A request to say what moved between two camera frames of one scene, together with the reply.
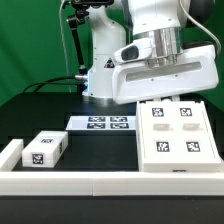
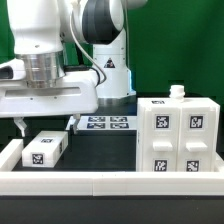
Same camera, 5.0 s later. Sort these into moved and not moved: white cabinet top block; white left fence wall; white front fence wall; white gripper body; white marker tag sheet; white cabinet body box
Moved: white cabinet body box; white gripper body
Not moved: white front fence wall; white left fence wall; white marker tag sheet; white cabinet top block
